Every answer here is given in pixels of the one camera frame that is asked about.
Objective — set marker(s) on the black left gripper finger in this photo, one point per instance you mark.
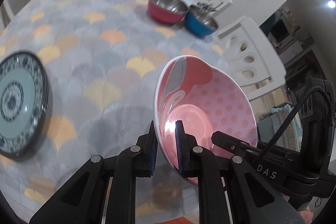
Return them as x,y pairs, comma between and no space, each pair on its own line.
230,143

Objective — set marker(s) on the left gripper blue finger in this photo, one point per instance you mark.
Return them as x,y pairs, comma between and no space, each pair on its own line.
151,148
181,144

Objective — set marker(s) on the pink floral bowl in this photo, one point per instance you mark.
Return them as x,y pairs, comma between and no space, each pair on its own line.
206,100

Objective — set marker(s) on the blue steel bowl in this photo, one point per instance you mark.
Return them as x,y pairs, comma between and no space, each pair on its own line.
199,22

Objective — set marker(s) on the red steel bowl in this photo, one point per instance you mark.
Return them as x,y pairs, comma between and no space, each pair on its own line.
167,11

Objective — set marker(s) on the blue patterned plate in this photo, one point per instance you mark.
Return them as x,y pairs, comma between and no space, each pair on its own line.
24,102

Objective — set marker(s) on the scallop patterned tablecloth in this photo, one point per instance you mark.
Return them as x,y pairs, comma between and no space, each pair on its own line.
103,59

